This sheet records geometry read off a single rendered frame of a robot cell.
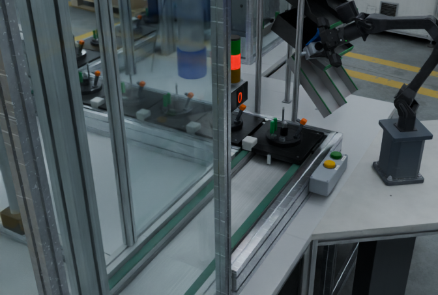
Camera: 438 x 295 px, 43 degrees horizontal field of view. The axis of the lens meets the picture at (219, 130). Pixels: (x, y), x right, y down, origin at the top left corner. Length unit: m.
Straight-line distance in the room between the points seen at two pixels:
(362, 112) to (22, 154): 2.09
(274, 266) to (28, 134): 1.14
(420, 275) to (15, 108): 2.64
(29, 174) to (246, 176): 1.35
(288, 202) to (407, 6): 4.61
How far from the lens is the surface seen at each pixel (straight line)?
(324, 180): 1.93
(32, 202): 0.76
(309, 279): 2.03
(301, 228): 1.87
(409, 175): 2.16
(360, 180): 2.15
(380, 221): 1.95
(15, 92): 0.69
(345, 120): 2.55
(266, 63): 3.14
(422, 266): 3.16
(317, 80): 2.36
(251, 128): 2.21
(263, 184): 1.97
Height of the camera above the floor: 2.02
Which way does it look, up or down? 29 degrees down
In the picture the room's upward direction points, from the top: 1 degrees counter-clockwise
